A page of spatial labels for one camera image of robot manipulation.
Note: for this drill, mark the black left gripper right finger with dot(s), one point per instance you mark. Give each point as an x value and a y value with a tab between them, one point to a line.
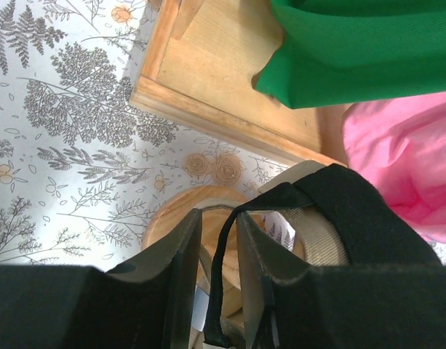
288	303

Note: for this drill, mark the pink t-shirt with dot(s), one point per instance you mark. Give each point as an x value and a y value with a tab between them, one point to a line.
399	146

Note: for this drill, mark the wooden hat stand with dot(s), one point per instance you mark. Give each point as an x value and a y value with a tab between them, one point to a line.
175	209

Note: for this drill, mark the wooden clothes rack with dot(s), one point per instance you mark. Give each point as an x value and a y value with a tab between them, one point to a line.
201	63

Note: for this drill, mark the black baseball cap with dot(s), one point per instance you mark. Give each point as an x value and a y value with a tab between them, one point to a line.
368	229

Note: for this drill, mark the green tank top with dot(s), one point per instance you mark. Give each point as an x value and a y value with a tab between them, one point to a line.
337	52

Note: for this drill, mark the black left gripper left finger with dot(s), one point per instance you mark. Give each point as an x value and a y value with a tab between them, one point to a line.
143	302

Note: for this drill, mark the beige baseball cap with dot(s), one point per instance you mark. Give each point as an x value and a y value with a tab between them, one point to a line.
316	241

